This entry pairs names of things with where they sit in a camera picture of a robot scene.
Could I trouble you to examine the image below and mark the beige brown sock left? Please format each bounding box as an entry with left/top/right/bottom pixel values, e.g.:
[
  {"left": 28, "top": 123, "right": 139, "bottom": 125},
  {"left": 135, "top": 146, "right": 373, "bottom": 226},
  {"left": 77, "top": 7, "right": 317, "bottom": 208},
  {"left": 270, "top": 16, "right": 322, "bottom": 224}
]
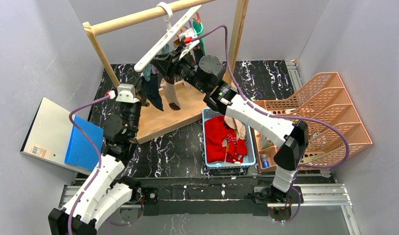
[{"left": 160, "top": 78, "right": 181, "bottom": 111}]

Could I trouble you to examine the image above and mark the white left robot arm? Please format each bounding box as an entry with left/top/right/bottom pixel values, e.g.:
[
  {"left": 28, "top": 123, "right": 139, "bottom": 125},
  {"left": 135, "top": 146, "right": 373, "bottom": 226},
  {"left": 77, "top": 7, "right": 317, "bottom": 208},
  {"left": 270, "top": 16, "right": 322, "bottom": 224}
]
[{"left": 48, "top": 78, "right": 149, "bottom": 235}]

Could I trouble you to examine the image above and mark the wooden drying rack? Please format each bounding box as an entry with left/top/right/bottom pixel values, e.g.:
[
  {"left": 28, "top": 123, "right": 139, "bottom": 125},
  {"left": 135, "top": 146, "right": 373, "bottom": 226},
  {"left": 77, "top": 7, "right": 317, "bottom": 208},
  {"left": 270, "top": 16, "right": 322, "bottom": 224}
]
[{"left": 82, "top": 0, "right": 249, "bottom": 143}]

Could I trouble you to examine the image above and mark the beige brown sock right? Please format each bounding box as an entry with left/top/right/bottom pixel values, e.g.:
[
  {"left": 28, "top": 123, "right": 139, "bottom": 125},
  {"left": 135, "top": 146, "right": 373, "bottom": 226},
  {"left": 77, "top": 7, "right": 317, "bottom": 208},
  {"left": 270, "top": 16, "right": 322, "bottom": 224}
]
[{"left": 173, "top": 39, "right": 184, "bottom": 48}]

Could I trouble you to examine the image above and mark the coral clothespin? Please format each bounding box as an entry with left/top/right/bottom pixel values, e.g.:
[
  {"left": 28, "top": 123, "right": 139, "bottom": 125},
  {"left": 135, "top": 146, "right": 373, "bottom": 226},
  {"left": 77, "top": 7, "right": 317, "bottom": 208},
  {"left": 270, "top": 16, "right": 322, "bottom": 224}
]
[{"left": 193, "top": 12, "right": 201, "bottom": 24}]

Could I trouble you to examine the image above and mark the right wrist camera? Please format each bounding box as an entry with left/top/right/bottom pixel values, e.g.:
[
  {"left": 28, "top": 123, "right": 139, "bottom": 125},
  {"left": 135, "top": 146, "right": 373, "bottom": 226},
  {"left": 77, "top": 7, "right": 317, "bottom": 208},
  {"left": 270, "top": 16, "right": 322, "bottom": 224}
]
[{"left": 179, "top": 28, "right": 199, "bottom": 60}]

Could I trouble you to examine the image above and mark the grey metal rail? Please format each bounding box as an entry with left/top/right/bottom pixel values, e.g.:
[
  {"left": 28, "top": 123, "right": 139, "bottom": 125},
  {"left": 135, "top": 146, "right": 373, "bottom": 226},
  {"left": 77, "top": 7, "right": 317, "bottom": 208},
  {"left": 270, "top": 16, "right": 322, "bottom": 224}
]
[{"left": 285, "top": 59, "right": 303, "bottom": 92}]

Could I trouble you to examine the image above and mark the peach plastic desk organizer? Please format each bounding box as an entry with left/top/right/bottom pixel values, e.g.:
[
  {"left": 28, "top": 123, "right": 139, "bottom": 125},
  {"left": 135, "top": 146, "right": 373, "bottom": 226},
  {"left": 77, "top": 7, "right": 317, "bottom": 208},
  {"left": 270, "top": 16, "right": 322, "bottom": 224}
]
[{"left": 255, "top": 72, "right": 373, "bottom": 170}]

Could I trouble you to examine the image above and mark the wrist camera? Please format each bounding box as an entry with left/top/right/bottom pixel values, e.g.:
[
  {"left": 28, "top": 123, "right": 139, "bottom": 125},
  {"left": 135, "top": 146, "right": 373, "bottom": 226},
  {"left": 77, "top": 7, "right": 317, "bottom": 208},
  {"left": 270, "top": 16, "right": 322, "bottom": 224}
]
[
  {"left": 179, "top": 28, "right": 199, "bottom": 60},
  {"left": 106, "top": 84, "right": 140, "bottom": 103}
]

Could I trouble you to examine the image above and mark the teal clothespin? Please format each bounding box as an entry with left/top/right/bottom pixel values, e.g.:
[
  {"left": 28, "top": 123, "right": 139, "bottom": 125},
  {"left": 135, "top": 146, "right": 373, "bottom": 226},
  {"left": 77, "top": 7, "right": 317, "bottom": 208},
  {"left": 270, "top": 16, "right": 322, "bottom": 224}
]
[
  {"left": 142, "top": 64, "right": 151, "bottom": 82},
  {"left": 161, "top": 44, "right": 169, "bottom": 54}
]

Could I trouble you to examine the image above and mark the blue capped bottle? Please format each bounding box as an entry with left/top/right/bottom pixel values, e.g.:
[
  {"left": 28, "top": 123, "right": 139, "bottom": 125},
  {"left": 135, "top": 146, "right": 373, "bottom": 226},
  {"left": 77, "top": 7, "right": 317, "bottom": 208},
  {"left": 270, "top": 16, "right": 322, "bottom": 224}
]
[{"left": 259, "top": 154, "right": 270, "bottom": 168}]

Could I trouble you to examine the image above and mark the mint green patterned sock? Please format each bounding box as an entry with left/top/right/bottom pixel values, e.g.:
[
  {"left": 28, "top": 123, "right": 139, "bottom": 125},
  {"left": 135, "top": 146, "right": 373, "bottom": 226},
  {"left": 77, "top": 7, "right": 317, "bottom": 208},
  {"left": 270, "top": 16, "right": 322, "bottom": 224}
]
[{"left": 192, "top": 20, "right": 206, "bottom": 55}]

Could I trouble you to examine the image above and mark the white cardboard box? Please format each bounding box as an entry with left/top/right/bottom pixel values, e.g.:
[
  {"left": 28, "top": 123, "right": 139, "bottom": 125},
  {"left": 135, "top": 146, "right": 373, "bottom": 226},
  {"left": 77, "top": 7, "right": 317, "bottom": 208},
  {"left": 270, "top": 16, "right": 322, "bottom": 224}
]
[{"left": 258, "top": 134, "right": 273, "bottom": 150}]

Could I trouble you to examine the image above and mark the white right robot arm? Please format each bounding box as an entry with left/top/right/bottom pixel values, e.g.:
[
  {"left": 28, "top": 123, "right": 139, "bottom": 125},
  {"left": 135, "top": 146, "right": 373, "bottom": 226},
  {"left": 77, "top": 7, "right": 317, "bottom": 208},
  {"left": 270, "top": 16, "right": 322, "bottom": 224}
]
[{"left": 150, "top": 50, "right": 308, "bottom": 197}]

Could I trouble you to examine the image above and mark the teal clothespin far left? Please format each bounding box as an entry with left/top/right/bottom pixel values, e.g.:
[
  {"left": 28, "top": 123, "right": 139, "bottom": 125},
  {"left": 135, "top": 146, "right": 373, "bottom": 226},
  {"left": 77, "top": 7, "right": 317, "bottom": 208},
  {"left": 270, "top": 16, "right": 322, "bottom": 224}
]
[{"left": 142, "top": 64, "right": 151, "bottom": 82}]

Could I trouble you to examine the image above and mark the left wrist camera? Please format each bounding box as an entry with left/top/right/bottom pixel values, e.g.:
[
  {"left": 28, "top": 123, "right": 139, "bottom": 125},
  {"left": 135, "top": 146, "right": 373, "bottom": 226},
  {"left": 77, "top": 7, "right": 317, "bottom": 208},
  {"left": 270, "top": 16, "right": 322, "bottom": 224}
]
[{"left": 106, "top": 84, "right": 140, "bottom": 103}]

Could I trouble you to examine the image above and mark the white plastic clip hanger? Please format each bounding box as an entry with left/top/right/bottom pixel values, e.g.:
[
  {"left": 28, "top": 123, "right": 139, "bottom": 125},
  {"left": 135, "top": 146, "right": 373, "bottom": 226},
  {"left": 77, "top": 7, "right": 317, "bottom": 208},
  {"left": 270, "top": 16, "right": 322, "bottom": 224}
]
[{"left": 134, "top": 2, "right": 202, "bottom": 72}]

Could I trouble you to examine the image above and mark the beige brown sock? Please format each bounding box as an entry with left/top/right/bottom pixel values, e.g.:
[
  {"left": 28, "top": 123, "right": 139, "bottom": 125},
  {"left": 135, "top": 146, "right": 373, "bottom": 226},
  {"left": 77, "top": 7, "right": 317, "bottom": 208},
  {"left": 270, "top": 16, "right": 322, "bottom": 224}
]
[
  {"left": 173, "top": 39, "right": 184, "bottom": 48},
  {"left": 160, "top": 78, "right": 181, "bottom": 111}
]

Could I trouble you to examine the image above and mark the red sock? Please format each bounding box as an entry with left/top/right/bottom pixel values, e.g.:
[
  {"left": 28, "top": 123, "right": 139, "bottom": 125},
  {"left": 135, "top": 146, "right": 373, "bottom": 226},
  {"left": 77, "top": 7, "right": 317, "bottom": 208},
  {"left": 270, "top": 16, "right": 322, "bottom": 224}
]
[{"left": 204, "top": 116, "right": 248, "bottom": 164}]

